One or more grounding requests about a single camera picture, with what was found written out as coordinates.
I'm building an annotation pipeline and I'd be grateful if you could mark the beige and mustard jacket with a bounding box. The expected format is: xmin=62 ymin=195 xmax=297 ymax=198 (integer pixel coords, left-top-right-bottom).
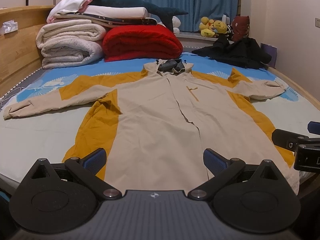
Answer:
xmin=3 ymin=62 xmax=299 ymax=193

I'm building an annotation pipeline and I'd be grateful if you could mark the black clothes pile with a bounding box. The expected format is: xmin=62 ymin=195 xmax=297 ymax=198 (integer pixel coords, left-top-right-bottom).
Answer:
xmin=192 ymin=36 xmax=272 ymax=69

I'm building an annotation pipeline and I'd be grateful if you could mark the blue white patterned bedsheet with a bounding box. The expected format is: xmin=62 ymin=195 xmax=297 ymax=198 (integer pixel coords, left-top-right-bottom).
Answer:
xmin=1 ymin=59 xmax=319 ymax=182

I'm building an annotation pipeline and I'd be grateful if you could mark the purple box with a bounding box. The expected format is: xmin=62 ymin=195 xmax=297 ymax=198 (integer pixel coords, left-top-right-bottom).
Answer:
xmin=260 ymin=43 xmax=278 ymax=68

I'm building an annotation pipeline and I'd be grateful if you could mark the white folded quilt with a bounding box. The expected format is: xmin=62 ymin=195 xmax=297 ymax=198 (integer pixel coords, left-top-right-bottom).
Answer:
xmin=41 ymin=36 xmax=104 ymax=69

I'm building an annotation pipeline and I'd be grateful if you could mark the cream folded blanket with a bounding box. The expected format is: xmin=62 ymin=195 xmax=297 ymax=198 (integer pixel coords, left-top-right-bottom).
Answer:
xmin=36 ymin=20 xmax=106 ymax=49

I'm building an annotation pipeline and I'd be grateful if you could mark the red folded blanket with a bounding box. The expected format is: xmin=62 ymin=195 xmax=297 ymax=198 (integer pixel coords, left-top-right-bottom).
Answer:
xmin=102 ymin=24 xmax=183 ymax=62

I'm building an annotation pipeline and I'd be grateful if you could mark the yellow plush toy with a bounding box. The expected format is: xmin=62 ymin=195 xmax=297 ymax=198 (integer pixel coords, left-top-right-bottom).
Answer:
xmin=199 ymin=17 xmax=228 ymax=38

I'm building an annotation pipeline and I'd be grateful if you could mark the white plush toy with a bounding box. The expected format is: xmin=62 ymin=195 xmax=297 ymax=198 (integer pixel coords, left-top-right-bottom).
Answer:
xmin=158 ymin=16 xmax=181 ymax=34

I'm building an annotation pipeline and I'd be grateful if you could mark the tissue pack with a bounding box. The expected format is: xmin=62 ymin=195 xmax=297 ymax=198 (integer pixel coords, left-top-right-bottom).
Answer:
xmin=0 ymin=20 xmax=18 ymax=35

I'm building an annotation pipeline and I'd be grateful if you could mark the pink white garment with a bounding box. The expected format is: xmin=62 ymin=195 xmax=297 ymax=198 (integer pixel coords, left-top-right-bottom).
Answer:
xmin=47 ymin=0 xmax=93 ymax=23

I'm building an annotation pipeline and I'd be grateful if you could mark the blue shark plush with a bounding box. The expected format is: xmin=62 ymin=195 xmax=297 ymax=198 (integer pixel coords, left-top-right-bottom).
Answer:
xmin=90 ymin=0 xmax=188 ymax=31

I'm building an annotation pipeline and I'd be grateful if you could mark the wooden bed frame rail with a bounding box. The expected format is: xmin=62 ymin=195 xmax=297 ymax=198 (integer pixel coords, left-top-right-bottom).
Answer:
xmin=267 ymin=67 xmax=320 ymax=110

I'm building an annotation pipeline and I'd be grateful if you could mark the wall socket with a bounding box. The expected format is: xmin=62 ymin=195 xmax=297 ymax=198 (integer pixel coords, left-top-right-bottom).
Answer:
xmin=315 ymin=18 xmax=320 ymax=28

